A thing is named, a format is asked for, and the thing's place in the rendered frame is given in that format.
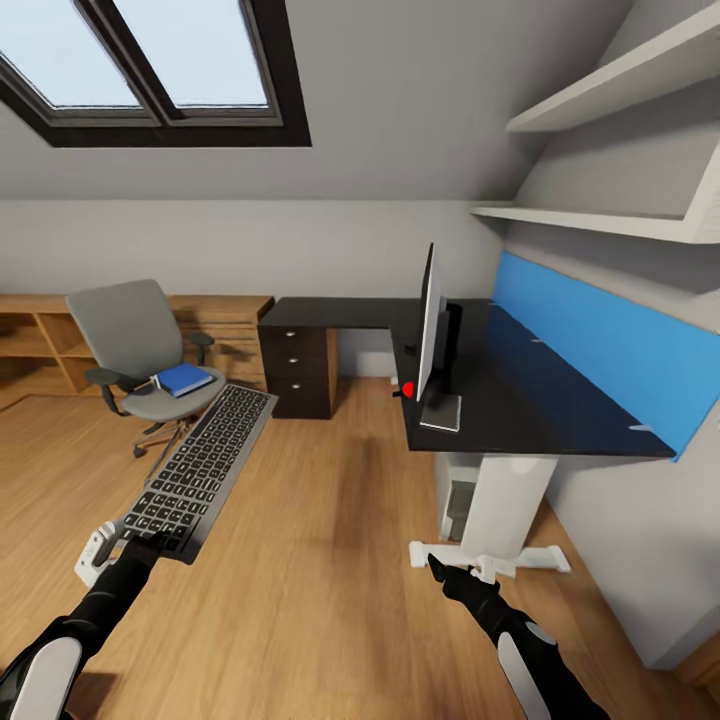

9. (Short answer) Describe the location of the keyboard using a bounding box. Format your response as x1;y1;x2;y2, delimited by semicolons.
115;383;279;565

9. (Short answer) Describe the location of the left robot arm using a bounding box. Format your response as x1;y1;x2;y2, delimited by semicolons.
0;518;164;720

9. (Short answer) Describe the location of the swivel chair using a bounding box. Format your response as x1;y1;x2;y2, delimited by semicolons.
65;279;227;485

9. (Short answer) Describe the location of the monitor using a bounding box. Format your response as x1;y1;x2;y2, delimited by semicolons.
401;243;463;401

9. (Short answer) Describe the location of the folder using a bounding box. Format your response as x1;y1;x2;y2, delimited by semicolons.
150;363;212;398

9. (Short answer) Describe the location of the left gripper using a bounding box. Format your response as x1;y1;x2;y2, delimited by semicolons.
86;531;164;617

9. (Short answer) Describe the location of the notebook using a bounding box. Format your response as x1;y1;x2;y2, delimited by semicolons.
420;391;461;432

